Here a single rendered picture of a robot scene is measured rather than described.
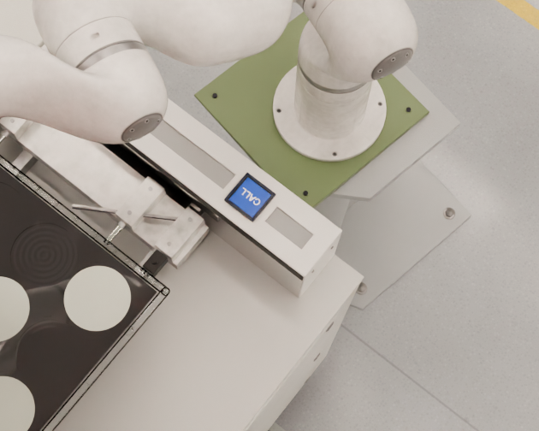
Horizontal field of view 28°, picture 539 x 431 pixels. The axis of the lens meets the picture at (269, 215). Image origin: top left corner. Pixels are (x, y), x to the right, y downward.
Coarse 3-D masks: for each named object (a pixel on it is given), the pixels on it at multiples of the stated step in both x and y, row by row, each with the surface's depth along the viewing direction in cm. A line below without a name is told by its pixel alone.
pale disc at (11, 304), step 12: (0, 276) 163; (0, 288) 163; (12, 288) 163; (0, 300) 162; (12, 300) 162; (24, 300) 162; (0, 312) 162; (12, 312) 162; (24, 312) 162; (0, 324) 161; (12, 324) 161; (24, 324) 161; (0, 336) 161; (12, 336) 161
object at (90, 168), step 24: (24, 144) 172; (48, 144) 172; (72, 144) 172; (96, 144) 172; (72, 168) 171; (96, 168) 171; (120, 168) 171; (96, 192) 170; (120, 192) 170; (144, 240) 168; (192, 240) 168
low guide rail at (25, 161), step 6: (24, 150) 175; (18, 156) 174; (24, 156) 174; (30, 156) 174; (12, 162) 174; (18, 162) 174; (24, 162) 174; (30, 162) 175; (24, 168) 175; (18, 180) 176
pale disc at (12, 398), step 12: (0, 384) 158; (12, 384) 158; (0, 396) 158; (12, 396) 158; (24, 396) 158; (0, 408) 157; (12, 408) 157; (24, 408) 158; (0, 420) 157; (12, 420) 157; (24, 420) 157
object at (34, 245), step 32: (0, 192) 167; (32, 192) 167; (0, 224) 166; (32, 224) 166; (64, 224) 166; (0, 256) 164; (32, 256) 164; (64, 256) 164; (96, 256) 165; (32, 288) 163; (64, 288) 163; (32, 320) 161; (64, 320) 161; (128, 320) 162; (0, 352) 160; (32, 352) 160; (64, 352) 160; (96, 352) 160; (32, 384) 159; (64, 384) 159
